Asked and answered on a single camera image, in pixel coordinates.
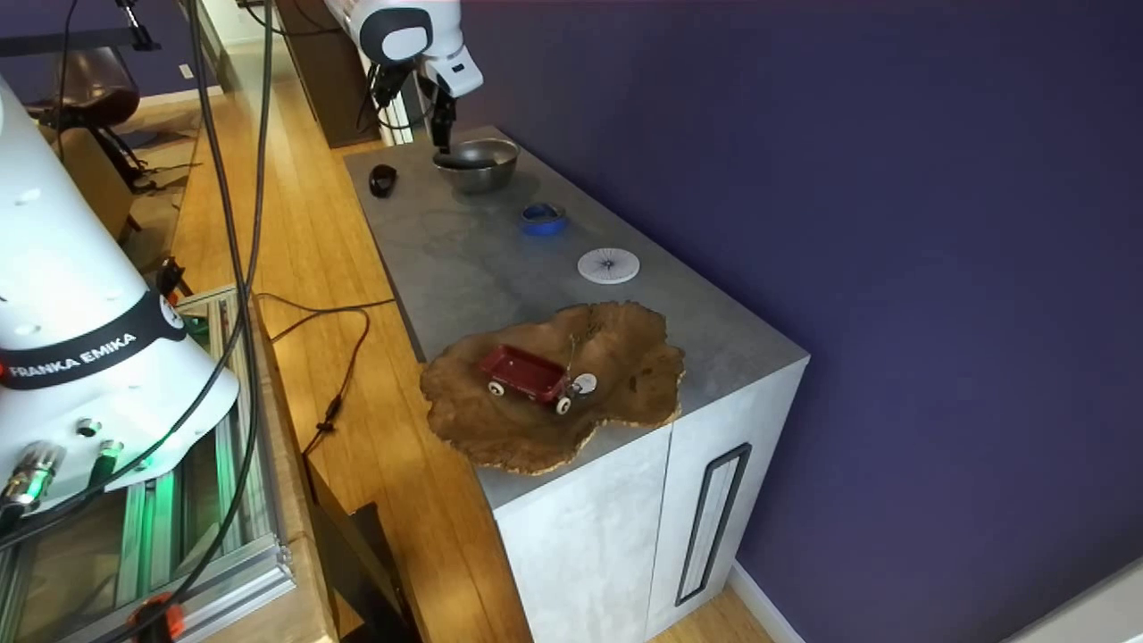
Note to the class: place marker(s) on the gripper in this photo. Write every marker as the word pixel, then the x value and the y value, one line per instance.
pixel 443 109

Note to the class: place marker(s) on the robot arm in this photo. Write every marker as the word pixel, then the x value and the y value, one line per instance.
pixel 80 295

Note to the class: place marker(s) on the black calculator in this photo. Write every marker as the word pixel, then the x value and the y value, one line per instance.
pixel 383 181

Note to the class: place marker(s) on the blue tape roll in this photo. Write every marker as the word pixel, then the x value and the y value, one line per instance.
pixel 542 224

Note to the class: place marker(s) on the white radiator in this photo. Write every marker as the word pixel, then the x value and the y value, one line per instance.
pixel 399 121

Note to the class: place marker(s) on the metal bowl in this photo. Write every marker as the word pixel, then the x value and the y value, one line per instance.
pixel 487 170

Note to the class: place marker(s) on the dark brown cabinet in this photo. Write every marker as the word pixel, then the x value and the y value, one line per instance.
pixel 330 71

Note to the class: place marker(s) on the grey cabinet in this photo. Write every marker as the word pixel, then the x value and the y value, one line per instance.
pixel 464 259

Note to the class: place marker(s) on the white round coaster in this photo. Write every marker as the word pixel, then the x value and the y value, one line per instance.
pixel 609 266

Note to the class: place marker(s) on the red toy wagon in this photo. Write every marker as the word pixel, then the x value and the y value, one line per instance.
pixel 527 373

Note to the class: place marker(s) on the wooden slab tray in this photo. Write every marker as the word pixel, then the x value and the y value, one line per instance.
pixel 500 429

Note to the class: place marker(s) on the black chair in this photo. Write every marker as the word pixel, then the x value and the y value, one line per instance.
pixel 94 85

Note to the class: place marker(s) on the grey cabinet door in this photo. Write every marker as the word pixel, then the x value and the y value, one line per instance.
pixel 589 545
pixel 768 420

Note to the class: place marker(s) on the black flat panel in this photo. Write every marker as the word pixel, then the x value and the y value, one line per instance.
pixel 357 563

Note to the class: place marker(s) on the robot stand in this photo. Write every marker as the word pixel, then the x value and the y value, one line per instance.
pixel 232 545

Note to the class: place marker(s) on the orange clamp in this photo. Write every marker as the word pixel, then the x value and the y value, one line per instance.
pixel 154 618

